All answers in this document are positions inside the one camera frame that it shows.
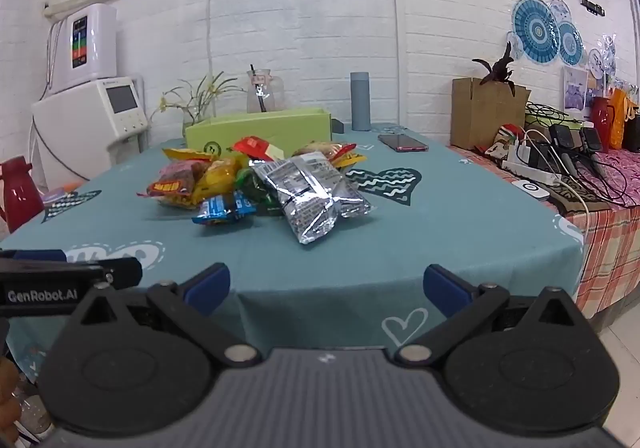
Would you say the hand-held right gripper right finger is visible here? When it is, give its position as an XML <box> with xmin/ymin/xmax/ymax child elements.
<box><xmin>394</xmin><ymin>264</ymin><xmax>599</xmax><ymax>370</ymax></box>

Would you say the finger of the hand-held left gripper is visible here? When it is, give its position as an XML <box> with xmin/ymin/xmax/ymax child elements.
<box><xmin>0</xmin><ymin>256</ymin><xmax>144</xmax><ymax>290</ymax></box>
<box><xmin>0</xmin><ymin>249</ymin><xmax>69</xmax><ymax>262</ymax></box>

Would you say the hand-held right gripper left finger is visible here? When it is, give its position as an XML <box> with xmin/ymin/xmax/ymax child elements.
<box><xmin>59</xmin><ymin>263</ymin><xmax>264</xmax><ymax>370</ymax></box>

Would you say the blue snack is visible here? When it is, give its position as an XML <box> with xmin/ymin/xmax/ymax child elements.
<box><xmin>191</xmin><ymin>193</ymin><xmax>259</xmax><ymax>227</ymax></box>

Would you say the red orange snack packet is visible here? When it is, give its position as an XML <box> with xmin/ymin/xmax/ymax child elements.
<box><xmin>137</xmin><ymin>162</ymin><xmax>211</xmax><ymax>210</ymax></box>

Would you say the green round biscuit packet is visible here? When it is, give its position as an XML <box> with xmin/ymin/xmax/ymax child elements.
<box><xmin>235</xmin><ymin>168</ymin><xmax>282</xmax><ymax>217</ymax></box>

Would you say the yellow chip bag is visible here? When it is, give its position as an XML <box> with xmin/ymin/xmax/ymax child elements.
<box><xmin>192</xmin><ymin>157</ymin><xmax>244</xmax><ymax>203</ymax></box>

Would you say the yellow snack packet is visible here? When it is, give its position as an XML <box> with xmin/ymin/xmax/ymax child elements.
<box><xmin>162</xmin><ymin>147</ymin><xmax>219</xmax><ymax>164</ymax></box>

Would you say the silver foil snack packet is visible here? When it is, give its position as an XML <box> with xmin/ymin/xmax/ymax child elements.
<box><xmin>250</xmin><ymin>151</ymin><xmax>374</xmax><ymax>245</ymax></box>

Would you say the green cardboard box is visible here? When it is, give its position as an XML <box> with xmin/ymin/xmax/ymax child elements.
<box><xmin>185</xmin><ymin>108</ymin><xmax>333</xmax><ymax>159</ymax></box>

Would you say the clear biscuit stick packet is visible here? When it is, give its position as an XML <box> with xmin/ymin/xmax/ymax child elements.
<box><xmin>292</xmin><ymin>142</ymin><xmax>368</xmax><ymax>169</ymax></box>

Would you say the person's left hand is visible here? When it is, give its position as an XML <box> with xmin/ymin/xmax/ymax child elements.
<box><xmin>0</xmin><ymin>360</ymin><xmax>22</xmax><ymax>446</ymax></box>

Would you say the red thermos jug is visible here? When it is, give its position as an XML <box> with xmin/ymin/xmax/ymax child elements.
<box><xmin>0</xmin><ymin>156</ymin><xmax>46</xmax><ymax>235</ymax></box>

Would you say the white water dispenser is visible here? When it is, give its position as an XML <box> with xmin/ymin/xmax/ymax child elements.
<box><xmin>31</xmin><ymin>76</ymin><xmax>151</xmax><ymax>189</ymax></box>

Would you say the white power strip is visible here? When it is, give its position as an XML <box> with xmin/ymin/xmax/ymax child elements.
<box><xmin>501</xmin><ymin>155</ymin><xmax>562</xmax><ymax>185</ymax></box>

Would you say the smartphone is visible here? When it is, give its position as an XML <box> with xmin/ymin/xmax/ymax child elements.
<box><xmin>377</xmin><ymin>133</ymin><xmax>430</xmax><ymax>153</ymax></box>

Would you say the red white plush toy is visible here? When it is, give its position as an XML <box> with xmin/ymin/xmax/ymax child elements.
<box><xmin>487</xmin><ymin>124</ymin><xmax>524</xmax><ymax>159</ymax></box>

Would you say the brown patterned mat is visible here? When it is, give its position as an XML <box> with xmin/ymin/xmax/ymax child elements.
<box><xmin>545</xmin><ymin>175</ymin><xmax>627</xmax><ymax>217</ymax></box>

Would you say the brown cardboard box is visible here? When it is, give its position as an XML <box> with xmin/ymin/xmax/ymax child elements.
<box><xmin>450</xmin><ymin>78</ymin><xmax>532</xmax><ymax>151</ymax></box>

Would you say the glass vase with yellow flowers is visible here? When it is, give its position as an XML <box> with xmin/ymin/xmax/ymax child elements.
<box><xmin>150</xmin><ymin>72</ymin><xmax>247</xmax><ymax>129</ymax></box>

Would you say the black charger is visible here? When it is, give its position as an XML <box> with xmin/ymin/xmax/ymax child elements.
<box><xmin>549</xmin><ymin>124</ymin><xmax>576</xmax><ymax>149</ymax></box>
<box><xmin>580</xmin><ymin>128</ymin><xmax>604</xmax><ymax>155</ymax></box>

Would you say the grey tumbler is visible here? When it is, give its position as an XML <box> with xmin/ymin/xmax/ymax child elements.
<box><xmin>350</xmin><ymin>72</ymin><xmax>372</xmax><ymax>132</ymax></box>

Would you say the pink floral cloth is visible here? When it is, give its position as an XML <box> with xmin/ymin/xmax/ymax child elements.
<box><xmin>592</xmin><ymin>148</ymin><xmax>640</xmax><ymax>209</ymax></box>

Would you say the purple leaf plant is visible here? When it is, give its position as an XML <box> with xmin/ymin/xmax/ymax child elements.
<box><xmin>472</xmin><ymin>42</ymin><xmax>517</xmax><ymax>97</ymax></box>

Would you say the black bag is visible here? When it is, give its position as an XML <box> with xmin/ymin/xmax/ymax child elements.
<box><xmin>623</xmin><ymin>118</ymin><xmax>640</xmax><ymax>153</ymax></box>

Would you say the orange bag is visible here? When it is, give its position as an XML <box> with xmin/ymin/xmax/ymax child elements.
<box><xmin>607</xmin><ymin>88</ymin><xmax>639</xmax><ymax>149</ymax></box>

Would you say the small blue paper fan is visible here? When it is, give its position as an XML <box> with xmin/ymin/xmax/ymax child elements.
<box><xmin>556</xmin><ymin>22</ymin><xmax>585</xmax><ymax>68</ymax></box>

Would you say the large blue paper fan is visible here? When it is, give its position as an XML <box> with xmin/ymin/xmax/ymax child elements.
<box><xmin>510</xmin><ymin>0</ymin><xmax>561</xmax><ymax>64</ymax></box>

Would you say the white wall water purifier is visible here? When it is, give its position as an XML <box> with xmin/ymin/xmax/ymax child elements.
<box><xmin>48</xmin><ymin>4</ymin><xmax>119</xmax><ymax>94</ymax></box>

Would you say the wall photo print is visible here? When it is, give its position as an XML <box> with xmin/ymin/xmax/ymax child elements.
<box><xmin>562</xmin><ymin>66</ymin><xmax>590</xmax><ymax>121</ymax></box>

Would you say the white wall conduit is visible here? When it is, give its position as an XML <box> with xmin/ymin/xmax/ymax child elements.
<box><xmin>390</xmin><ymin>0</ymin><xmax>407</xmax><ymax>127</ymax></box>

